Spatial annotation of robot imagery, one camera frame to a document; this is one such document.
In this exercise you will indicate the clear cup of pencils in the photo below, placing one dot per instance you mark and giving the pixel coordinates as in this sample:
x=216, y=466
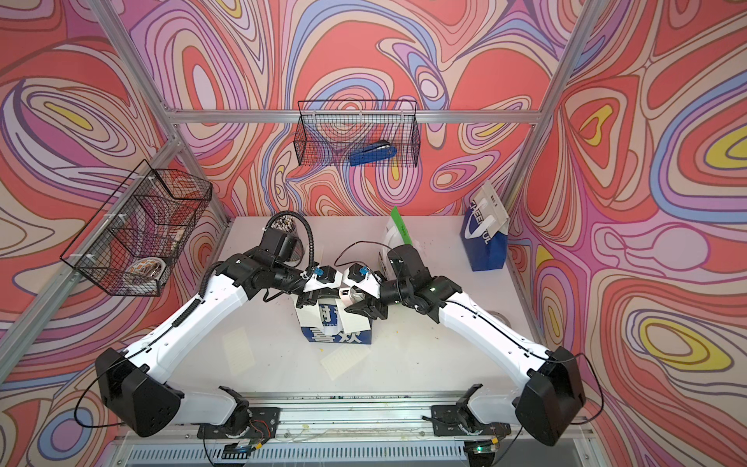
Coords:
x=285, y=221

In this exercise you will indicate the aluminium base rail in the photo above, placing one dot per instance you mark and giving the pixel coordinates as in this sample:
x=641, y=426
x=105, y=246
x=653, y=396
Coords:
x=355, y=430

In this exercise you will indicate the green white paper bag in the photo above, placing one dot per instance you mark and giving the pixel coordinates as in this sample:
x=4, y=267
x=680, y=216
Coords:
x=396, y=231

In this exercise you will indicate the black wire basket left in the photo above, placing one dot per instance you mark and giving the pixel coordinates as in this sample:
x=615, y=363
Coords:
x=152, y=213

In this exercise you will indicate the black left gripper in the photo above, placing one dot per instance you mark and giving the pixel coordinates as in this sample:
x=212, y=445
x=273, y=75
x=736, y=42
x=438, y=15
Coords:
x=311, y=299

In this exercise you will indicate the tape roll in basket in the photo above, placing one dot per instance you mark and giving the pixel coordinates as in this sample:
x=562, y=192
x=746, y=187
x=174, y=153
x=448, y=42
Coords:
x=145, y=273

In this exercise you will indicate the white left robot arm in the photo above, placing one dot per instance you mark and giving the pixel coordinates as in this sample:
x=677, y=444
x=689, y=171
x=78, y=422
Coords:
x=134, y=383

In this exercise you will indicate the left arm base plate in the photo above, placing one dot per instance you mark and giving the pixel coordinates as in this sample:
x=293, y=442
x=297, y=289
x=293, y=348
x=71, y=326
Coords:
x=255, y=424

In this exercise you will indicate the blue white paper bag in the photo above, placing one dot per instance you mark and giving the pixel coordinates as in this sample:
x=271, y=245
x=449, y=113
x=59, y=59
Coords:
x=323, y=319

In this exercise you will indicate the black wire basket back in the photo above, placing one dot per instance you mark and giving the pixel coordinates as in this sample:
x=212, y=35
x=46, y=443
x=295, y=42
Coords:
x=329, y=130

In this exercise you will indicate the blue stapler in basket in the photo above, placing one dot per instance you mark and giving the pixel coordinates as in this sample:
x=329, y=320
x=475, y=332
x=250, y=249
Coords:
x=379, y=151

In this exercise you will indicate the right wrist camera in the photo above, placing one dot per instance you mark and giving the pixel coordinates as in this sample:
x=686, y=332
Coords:
x=360, y=276

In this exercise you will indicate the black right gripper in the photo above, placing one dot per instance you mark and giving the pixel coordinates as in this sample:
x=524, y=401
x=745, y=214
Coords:
x=372, y=306

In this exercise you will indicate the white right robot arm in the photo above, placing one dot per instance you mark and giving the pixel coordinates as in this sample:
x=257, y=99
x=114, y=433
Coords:
x=549, y=391

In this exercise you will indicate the white tape roll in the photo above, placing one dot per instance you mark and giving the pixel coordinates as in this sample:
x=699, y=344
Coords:
x=501, y=318

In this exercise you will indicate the black wire basket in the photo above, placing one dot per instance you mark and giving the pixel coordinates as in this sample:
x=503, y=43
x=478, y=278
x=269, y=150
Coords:
x=152, y=213
x=329, y=130

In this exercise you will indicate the dark blue paper bag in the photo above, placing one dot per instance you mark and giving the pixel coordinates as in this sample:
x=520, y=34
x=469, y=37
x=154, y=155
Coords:
x=485, y=230

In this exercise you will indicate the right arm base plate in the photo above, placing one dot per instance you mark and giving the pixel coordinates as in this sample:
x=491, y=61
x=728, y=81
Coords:
x=453, y=420

